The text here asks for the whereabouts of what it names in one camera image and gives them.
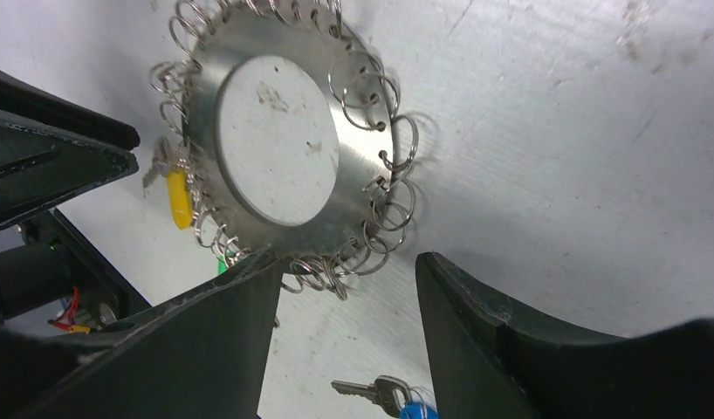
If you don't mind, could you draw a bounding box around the key with green tag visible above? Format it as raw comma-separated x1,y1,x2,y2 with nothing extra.
217,252,236,274

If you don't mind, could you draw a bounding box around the metal disc with key rings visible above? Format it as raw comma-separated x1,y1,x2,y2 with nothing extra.
150,1,420,300

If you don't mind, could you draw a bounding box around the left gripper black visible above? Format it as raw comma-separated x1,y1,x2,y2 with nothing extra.
0,71,152,339

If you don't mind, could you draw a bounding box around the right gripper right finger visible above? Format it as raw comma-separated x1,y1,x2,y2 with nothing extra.
415,252,714,418

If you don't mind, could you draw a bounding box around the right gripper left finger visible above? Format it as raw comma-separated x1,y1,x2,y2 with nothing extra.
12,251,282,418

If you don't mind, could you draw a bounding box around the key with blue tag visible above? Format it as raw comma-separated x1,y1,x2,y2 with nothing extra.
331,375,439,419

